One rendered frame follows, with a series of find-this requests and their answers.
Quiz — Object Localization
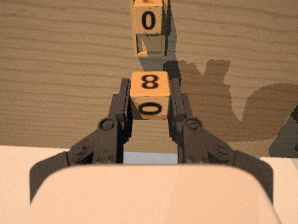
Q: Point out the orange calendar cube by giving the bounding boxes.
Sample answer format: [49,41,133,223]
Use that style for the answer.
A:
[134,0,163,35]
[129,72,171,120]

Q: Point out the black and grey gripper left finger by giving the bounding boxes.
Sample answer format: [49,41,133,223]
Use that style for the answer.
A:
[29,78,133,205]

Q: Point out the orange wooden tray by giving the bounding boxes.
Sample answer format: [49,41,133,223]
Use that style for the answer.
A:
[130,0,168,57]

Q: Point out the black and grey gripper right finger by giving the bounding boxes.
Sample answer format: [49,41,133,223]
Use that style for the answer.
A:
[168,78,274,205]

